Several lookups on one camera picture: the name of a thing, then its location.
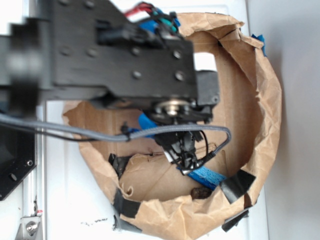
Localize blue sponge block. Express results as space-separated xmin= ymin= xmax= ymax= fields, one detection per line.
xmin=177 ymin=166 xmax=227 ymax=191

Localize metal corner bracket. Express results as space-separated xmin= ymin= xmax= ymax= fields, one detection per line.
xmin=15 ymin=216 xmax=44 ymax=240

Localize black tape inner left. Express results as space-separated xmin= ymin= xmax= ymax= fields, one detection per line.
xmin=108 ymin=153 xmax=131 ymax=179

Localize red and green wires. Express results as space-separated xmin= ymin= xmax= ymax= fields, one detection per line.
xmin=123 ymin=1 xmax=181 ymax=38

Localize blue painter tape right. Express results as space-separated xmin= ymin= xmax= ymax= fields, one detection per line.
xmin=251 ymin=34 xmax=267 ymax=57

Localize black tape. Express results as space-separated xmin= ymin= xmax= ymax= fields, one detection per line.
xmin=219 ymin=169 xmax=256 ymax=204
xmin=108 ymin=153 xmax=131 ymax=179
xmin=221 ymin=209 xmax=249 ymax=233
xmin=113 ymin=188 xmax=141 ymax=219

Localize grey braided cable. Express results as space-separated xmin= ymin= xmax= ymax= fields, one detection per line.
xmin=0 ymin=113 xmax=232 ymax=166

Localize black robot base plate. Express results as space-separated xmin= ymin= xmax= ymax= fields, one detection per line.
xmin=0 ymin=126 xmax=36 ymax=201

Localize aluminium extrusion rail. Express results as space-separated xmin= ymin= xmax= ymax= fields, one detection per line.
xmin=21 ymin=0 xmax=47 ymax=240

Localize blue plastic bottle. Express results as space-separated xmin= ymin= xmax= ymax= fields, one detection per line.
xmin=130 ymin=113 xmax=158 ymax=133

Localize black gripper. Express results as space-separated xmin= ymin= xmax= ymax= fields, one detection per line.
xmin=143 ymin=70 xmax=220 ymax=172

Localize dark brown rock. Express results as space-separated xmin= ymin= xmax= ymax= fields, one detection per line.
xmin=190 ymin=187 xmax=213 ymax=200

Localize black tape bottom right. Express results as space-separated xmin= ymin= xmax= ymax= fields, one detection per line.
xmin=221 ymin=209 xmax=249 ymax=233

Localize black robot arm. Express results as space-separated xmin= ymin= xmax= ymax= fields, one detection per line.
xmin=0 ymin=0 xmax=219 ymax=174

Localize black tape lower right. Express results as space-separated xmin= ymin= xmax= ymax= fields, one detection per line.
xmin=219 ymin=169 xmax=256 ymax=204

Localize brown paper bag enclosure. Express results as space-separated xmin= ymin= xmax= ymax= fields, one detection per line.
xmin=79 ymin=13 xmax=282 ymax=240

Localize black tape bottom left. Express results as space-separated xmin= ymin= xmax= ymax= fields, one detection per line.
xmin=113 ymin=188 xmax=141 ymax=219

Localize white plastic tray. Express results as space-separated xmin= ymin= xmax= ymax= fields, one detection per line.
xmin=45 ymin=0 xmax=269 ymax=240

